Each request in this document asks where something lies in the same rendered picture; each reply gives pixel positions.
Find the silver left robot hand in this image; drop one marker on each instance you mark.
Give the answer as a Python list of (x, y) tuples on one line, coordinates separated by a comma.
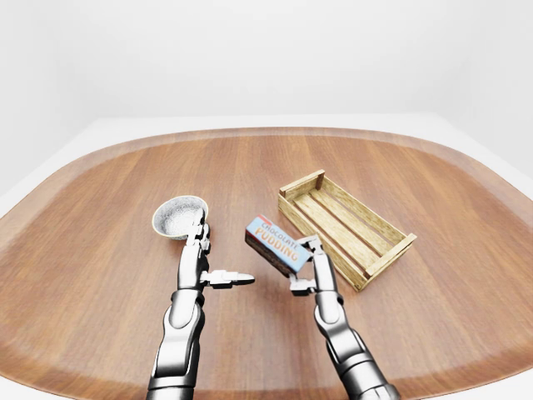
[(191, 266)]

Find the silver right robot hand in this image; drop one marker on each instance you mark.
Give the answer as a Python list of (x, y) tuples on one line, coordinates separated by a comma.
[(322, 271)]

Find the blue chocolate pudding box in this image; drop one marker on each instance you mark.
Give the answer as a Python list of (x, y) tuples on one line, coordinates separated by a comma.
[(277, 249)]

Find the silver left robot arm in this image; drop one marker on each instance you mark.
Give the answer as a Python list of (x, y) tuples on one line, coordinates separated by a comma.
[(177, 346)]

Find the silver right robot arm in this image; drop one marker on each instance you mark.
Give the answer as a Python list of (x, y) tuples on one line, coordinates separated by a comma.
[(350, 350)]

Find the wooden slat tray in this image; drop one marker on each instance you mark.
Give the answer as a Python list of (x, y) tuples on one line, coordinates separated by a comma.
[(347, 229)]

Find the white speckled bowl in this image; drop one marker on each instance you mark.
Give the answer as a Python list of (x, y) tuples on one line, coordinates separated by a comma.
[(179, 217)]

